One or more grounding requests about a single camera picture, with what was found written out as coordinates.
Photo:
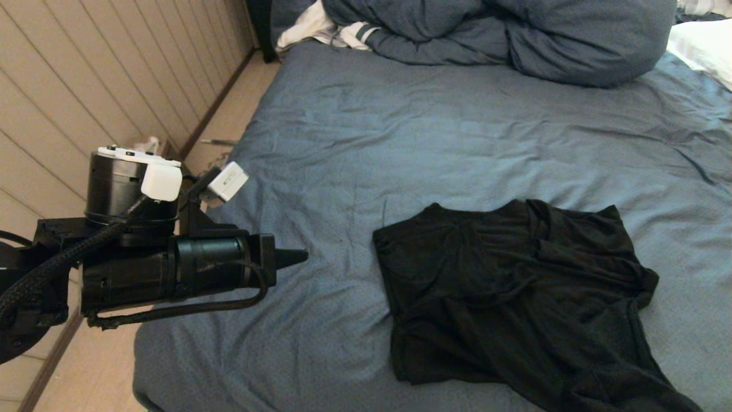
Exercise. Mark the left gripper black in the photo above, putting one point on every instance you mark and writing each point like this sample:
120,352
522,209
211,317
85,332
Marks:
217,266

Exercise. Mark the black printed t-shirt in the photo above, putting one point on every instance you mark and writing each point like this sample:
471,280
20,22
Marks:
514,297

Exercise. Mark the thin grey stick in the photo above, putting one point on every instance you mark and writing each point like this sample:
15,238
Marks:
220,142

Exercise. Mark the blue bed sheet mattress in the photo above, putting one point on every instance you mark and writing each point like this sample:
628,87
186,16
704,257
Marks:
457,143

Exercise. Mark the white striped garment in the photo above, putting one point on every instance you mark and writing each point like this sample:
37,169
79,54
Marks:
309,28

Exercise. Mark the blue crumpled duvet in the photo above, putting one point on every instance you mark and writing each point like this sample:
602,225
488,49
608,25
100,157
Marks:
543,40

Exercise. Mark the white pillow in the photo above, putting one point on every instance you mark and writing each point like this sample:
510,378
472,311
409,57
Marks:
706,48

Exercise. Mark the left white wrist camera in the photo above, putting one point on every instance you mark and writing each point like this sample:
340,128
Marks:
229,180

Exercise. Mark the black bed headboard post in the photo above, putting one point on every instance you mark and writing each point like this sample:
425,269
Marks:
262,28

